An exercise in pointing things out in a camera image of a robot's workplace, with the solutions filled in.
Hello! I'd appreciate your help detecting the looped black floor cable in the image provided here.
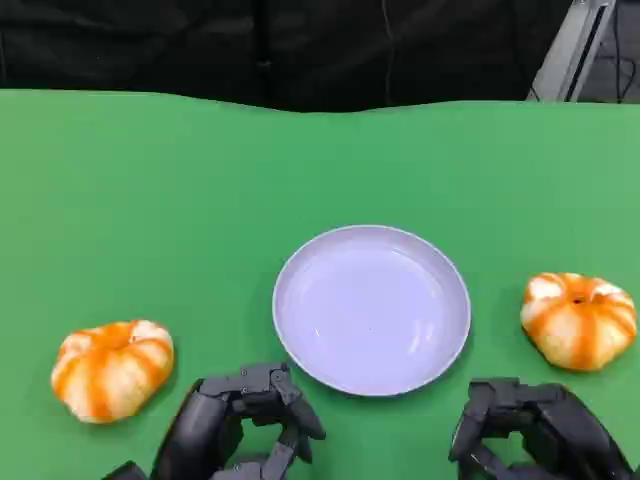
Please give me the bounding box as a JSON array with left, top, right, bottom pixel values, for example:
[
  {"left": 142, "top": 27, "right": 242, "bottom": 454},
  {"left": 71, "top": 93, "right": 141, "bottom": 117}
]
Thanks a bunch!
[{"left": 597, "top": 47, "right": 639, "bottom": 104}]

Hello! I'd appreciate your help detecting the grey metal frame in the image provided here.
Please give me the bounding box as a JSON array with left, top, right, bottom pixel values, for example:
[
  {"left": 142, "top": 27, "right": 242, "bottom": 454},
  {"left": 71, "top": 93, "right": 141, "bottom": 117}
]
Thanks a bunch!
[{"left": 525, "top": 0, "right": 617, "bottom": 103}]

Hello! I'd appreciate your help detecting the thin black hanging cable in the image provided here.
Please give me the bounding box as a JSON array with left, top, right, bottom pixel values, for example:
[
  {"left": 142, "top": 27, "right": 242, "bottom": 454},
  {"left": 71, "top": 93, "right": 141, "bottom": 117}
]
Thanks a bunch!
[{"left": 380, "top": 0, "right": 399, "bottom": 106}]

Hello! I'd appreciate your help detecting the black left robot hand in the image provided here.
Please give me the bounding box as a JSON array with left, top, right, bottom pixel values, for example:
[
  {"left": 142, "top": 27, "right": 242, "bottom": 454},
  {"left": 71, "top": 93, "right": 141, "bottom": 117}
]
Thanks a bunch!
[{"left": 149, "top": 362, "right": 327, "bottom": 480}]

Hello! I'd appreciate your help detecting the black backdrop curtain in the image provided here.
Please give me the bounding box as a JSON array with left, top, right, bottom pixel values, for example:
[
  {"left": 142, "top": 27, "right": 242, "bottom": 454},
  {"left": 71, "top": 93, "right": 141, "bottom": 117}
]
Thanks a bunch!
[{"left": 0, "top": 0, "right": 576, "bottom": 114}]

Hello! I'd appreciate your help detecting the green table cloth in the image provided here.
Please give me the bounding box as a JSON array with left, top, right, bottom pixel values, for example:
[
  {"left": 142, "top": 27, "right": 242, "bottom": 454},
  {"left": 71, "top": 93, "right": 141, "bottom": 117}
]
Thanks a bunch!
[{"left": 0, "top": 88, "right": 640, "bottom": 480}]

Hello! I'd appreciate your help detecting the orange white toy bread roll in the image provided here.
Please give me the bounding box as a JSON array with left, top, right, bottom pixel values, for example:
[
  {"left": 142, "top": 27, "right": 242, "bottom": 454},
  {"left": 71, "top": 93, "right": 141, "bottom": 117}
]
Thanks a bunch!
[
  {"left": 519, "top": 272, "right": 639, "bottom": 372},
  {"left": 50, "top": 319, "right": 176, "bottom": 425}
]

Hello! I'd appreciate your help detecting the lilac plate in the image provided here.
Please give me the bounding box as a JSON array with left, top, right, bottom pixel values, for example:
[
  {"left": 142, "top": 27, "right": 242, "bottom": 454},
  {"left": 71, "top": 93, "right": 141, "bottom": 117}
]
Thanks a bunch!
[{"left": 271, "top": 224, "right": 472, "bottom": 398}]

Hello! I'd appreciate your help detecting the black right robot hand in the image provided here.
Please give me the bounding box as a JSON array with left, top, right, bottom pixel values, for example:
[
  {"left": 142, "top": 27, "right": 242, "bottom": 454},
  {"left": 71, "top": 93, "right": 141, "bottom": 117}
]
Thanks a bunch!
[{"left": 448, "top": 377, "right": 636, "bottom": 480}]

